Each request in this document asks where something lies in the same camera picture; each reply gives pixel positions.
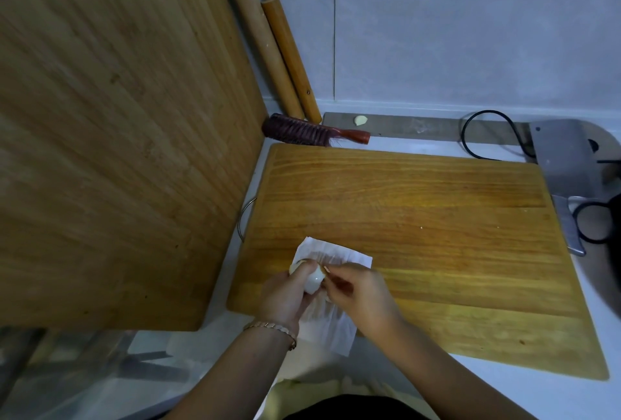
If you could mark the person's left hand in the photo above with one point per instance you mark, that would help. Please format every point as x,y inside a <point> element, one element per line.
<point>284,300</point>

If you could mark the person's left forearm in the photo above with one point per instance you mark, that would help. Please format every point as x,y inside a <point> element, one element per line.
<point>233,381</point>

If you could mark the wooden cutting board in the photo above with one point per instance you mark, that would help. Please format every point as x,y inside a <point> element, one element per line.
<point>412,201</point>

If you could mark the white boiled egg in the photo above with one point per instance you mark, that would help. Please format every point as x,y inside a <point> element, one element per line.
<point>315,280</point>

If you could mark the person's right forearm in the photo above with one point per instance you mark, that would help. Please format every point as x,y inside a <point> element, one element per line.
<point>456,376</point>

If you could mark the large upright bamboo board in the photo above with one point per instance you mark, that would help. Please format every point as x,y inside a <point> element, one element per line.
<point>121,143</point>

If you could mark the person's right hand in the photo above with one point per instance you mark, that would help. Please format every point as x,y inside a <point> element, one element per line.
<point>368,300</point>

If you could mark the small pale garlic clove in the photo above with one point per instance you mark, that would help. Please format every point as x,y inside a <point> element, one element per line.
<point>361,120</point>

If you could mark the black pan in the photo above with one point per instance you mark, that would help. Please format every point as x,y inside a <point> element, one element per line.
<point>616,240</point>

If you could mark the short brown wooden rolling pin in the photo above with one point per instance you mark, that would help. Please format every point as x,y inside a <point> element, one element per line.
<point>291,55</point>

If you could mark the white paper towel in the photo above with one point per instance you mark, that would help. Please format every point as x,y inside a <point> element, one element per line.
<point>330,332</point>

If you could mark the long pale wooden rolling pin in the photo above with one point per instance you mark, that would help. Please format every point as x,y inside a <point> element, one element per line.
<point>252,12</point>

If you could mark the person's pale yellow garment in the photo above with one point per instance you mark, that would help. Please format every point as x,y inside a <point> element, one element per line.
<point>286,398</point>

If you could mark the steel cleaver knife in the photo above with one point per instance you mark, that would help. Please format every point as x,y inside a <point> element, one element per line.
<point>563,157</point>

